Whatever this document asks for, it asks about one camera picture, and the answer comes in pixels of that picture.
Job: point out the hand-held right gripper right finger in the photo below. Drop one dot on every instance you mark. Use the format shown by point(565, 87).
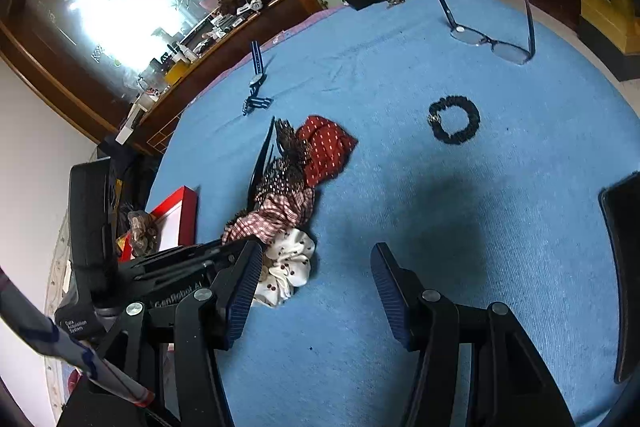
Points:
point(392, 297)

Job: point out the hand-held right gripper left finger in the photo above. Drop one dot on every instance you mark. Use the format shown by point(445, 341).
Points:
point(242, 292)

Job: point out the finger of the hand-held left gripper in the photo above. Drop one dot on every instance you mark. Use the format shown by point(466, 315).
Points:
point(200, 268)
point(175, 253)

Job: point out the red tray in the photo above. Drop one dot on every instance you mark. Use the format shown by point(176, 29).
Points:
point(185, 207)

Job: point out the white dotted scrunchie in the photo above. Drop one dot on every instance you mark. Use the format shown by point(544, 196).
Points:
point(290, 267)

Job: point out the red plaid scrunchie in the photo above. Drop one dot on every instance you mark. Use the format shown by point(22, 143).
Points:
point(270, 217)

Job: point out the dotted brown hair claw clip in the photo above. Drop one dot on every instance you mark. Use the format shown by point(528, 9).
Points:
point(287, 157)

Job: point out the red polka dot scrunchie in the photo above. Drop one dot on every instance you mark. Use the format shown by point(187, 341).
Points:
point(327, 147)

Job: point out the black scrunchie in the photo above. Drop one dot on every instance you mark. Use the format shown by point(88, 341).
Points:
point(470, 127)

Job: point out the person's left forearm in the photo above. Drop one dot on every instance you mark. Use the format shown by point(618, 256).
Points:
point(50, 332)

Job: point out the blue striped wristwatch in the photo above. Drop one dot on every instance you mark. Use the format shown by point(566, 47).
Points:
point(256, 79)

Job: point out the wooden cabinet ledge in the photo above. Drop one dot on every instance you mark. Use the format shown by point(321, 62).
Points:
point(215, 57)

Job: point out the dark-framed eyeglasses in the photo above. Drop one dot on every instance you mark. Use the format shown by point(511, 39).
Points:
point(505, 52)

